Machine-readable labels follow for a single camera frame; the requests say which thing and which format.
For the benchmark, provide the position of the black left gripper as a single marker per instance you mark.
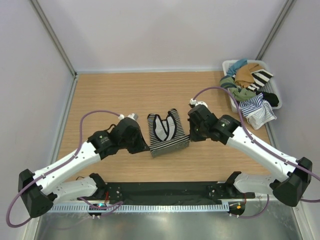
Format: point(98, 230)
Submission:
point(142, 146)

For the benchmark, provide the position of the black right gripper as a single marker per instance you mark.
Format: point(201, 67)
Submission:
point(193, 137)

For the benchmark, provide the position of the black white striped tank top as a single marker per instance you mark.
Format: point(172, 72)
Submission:
point(166, 135)

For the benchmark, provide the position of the blue white striped tank top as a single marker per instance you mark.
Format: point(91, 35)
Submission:
point(257, 111)

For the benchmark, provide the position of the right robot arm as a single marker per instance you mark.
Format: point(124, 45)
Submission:
point(289, 177)

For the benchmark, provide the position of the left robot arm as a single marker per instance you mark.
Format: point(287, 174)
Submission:
point(42, 189)

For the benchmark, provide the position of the olive green garment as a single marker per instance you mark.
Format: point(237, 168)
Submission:
point(240, 94)

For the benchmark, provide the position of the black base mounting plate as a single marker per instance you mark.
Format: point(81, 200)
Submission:
point(161, 191)

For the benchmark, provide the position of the teal blue garment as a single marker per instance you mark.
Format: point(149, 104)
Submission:
point(231, 66)

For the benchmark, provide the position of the tan brown garment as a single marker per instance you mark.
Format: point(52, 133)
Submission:
point(243, 77)

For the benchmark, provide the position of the wide black white striped garment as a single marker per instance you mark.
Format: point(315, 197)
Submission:
point(260, 79)

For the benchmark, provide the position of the white plastic laundry basket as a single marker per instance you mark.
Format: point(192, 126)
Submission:
point(270, 87)

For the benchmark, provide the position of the aluminium front rail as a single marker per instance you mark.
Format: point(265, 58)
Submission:
point(61, 195)

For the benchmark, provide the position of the perforated cable duct strip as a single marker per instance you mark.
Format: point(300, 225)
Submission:
point(85, 208)

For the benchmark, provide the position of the right aluminium corner post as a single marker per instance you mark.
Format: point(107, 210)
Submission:
point(275, 29)

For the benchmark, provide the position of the aluminium corner post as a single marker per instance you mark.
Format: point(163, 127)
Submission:
point(275, 29)
point(52, 35)

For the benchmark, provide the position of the left aluminium corner post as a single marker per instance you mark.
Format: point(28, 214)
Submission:
point(52, 35)

